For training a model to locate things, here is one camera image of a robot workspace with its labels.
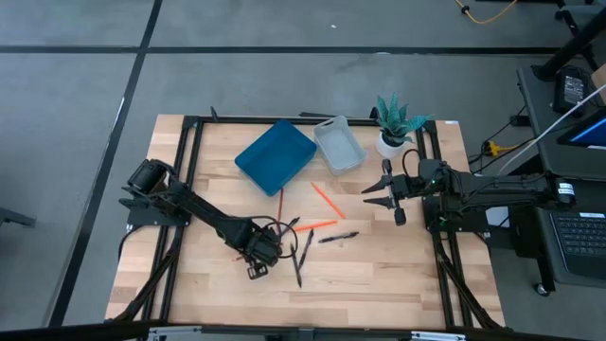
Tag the black floor box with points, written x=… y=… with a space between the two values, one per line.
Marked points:
x=519 y=120

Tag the dark grey side desk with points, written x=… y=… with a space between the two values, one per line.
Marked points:
x=535 y=104

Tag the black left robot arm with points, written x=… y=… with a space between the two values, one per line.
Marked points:
x=203 y=210

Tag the black screen device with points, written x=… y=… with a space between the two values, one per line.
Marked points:
x=592 y=132

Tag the black desk leg pole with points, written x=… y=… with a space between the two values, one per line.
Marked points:
x=573 y=45

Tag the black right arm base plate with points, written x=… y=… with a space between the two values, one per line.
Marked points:
x=473 y=223

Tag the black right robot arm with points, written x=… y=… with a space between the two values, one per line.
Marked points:
x=497 y=187

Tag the white plastic bin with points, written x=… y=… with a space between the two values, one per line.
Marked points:
x=340 y=147

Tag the white blue paper sheet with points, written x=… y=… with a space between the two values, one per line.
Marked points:
x=497 y=218

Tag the black laptop keyboard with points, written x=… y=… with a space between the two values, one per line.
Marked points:
x=582 y=241

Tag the blue plastic tray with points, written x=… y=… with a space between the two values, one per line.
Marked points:
x=274 y=156

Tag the black aluminium table frame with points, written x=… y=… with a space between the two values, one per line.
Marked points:
x=237 y=120

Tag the brown cardboard box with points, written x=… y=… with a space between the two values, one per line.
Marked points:
x=600 y=80

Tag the black caster wheel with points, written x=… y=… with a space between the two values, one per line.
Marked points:
x=543 y=290

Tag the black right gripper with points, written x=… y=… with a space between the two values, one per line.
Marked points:
x=402 y=187

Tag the black crossbar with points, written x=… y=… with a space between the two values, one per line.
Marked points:
x=71 y=331

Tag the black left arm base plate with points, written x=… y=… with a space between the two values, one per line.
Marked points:
x=156 y=219

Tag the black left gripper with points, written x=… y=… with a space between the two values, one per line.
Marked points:
x=260 y=244

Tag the black power adapter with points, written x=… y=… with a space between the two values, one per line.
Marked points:
x=570 y=90

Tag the orange pencil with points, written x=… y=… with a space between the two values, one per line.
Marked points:
x=328 y=200
x=316 y=226

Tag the dark grey furniture foot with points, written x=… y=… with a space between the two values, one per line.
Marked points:
x=14 y=217

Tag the potted snake plant white pot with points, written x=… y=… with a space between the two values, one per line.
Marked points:
x=390 y=147

